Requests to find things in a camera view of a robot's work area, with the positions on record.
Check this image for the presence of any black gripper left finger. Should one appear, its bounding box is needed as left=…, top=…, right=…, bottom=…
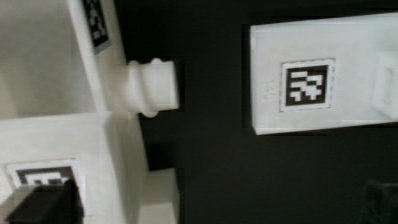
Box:
left=0, top=180, right=84, bottom=224

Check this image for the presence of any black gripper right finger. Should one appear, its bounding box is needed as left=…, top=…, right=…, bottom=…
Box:
left=361, top=181, right=398, bottom=224

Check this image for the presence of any white cabinet body box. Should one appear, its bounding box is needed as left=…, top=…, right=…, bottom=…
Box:
left=0, top=0, right=180, bottom=224

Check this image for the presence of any white cabinet door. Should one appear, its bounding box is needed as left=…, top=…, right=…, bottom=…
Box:
left=251, top=12, right=398, bottom=135

